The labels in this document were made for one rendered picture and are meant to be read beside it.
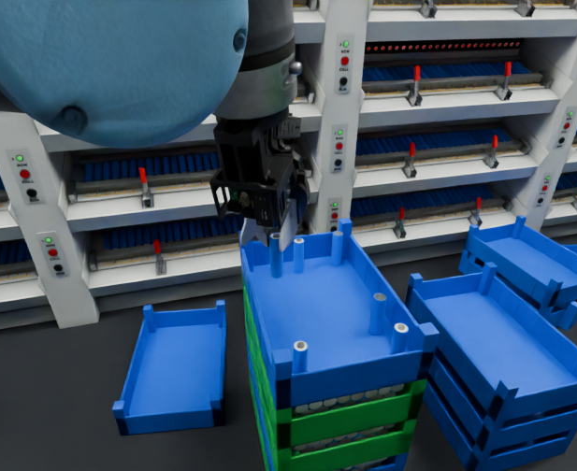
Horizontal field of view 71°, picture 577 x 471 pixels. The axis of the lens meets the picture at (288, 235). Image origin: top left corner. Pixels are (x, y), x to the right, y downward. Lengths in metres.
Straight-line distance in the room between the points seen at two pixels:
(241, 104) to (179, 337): 0.81
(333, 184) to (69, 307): 0.75
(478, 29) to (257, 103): 0.87
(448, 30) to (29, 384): 1.25
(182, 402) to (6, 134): 0.65
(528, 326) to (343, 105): 0.62
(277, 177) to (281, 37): 0.13
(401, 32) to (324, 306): 0.67
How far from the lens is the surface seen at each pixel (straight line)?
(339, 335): 0.60
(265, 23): 0.34
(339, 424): 0.58
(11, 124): 0.98
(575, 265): 1.37
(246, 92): 0.35
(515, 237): 1.46
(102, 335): 1.16
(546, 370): 0.89
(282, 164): 0.42
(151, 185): 1.05
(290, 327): 0.61
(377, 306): 0.57
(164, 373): 1.01
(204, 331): 1.08
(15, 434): 1.03
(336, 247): 0.71
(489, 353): 0.88
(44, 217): 1.05
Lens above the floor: 0.74
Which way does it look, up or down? 30 degrees down
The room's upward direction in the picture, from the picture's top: straight up
